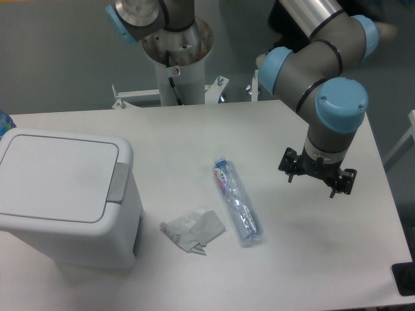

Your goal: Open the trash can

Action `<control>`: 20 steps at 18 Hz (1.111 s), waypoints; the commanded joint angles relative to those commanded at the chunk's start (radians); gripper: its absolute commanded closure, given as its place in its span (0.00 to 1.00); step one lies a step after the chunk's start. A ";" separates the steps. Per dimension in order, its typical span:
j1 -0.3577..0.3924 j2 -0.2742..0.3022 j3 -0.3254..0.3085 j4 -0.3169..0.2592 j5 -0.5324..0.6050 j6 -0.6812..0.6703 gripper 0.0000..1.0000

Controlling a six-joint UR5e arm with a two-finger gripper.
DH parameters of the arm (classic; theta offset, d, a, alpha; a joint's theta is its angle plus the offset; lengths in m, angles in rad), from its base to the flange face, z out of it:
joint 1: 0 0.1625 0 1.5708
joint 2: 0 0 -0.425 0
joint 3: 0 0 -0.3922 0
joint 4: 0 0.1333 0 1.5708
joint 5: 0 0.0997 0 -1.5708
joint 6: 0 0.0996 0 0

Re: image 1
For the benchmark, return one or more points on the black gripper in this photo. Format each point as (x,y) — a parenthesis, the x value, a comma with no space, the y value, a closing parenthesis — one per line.
(340,181)

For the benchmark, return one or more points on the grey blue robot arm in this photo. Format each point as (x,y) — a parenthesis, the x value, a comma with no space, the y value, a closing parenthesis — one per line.
(309,81)

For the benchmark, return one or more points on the crumpled white paper wrapper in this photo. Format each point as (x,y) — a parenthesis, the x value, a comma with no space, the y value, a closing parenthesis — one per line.
(192,231)

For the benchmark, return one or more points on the crushed clear plastic bottle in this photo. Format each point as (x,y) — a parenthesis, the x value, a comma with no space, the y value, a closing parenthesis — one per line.
(242,212)

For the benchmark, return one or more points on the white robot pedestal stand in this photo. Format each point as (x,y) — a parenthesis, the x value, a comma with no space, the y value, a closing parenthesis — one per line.
(179,60)

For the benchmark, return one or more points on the white trash can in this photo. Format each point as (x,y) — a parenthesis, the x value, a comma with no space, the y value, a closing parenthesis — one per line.
(71,196)

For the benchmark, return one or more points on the blue patterned object at left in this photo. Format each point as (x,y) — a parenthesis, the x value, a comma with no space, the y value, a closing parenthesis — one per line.
(6,123)

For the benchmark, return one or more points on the black clamp at table edge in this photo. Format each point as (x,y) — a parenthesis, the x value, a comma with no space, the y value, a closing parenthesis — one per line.
(404,277)

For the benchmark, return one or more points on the white frame at right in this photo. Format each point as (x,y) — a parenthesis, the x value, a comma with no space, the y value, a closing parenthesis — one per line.
(402,146)

